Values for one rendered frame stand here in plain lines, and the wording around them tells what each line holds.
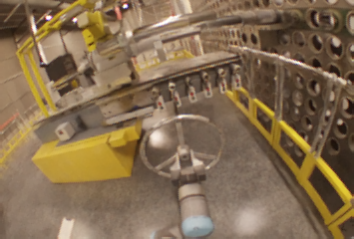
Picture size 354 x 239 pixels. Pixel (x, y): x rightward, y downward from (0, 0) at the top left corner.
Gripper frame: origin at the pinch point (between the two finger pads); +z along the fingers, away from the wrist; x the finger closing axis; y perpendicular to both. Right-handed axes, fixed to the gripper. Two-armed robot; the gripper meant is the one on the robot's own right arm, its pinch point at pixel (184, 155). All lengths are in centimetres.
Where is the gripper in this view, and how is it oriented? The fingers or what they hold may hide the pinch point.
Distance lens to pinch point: 65.9
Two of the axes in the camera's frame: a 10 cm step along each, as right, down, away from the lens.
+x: 9.8, -1.8, 0.1
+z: -0.9, -4.5, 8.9
